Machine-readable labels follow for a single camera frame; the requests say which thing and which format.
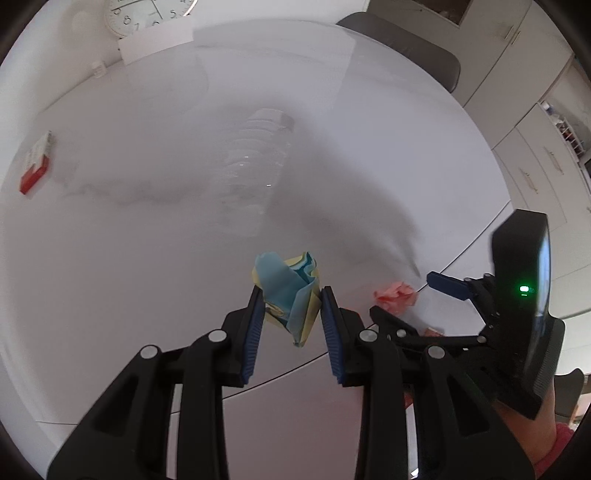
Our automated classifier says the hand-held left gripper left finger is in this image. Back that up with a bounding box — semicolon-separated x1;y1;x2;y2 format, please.
46;285;265;480

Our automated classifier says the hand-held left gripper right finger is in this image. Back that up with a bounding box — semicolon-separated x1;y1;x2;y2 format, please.
321;285;536;480

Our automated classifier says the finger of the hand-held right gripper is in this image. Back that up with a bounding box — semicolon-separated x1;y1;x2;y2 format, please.
426;271;498;325
369;306;489;349

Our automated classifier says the red wrapper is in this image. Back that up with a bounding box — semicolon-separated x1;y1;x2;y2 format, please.
374;282;419;315

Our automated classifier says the blue and yellow paper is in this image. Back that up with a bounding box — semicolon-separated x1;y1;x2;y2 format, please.
254;251;321;347

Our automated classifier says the person's right forearm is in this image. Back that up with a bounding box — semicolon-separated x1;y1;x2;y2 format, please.
489;383;574;480

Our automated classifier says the beige drawer cabinet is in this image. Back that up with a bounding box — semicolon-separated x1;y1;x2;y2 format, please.
492;102;591;232

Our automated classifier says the clear plastic bottle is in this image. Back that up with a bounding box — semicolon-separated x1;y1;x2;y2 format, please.
210;107;296;236

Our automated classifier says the tall beige cabinet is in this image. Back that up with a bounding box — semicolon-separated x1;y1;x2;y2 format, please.
369;0;575;109

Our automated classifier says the grey chair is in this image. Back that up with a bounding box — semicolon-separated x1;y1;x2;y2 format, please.
336;11;461;90

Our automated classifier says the red and white box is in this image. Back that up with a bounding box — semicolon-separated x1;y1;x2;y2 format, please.
18;130;54;195

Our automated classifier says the white paper card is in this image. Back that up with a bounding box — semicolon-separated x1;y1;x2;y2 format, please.
117;19;195;65

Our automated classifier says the white wire rack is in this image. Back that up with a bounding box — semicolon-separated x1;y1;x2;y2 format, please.
540;99;591;153

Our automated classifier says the round white wall clock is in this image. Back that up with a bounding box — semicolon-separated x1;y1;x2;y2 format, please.
104;0;198;38

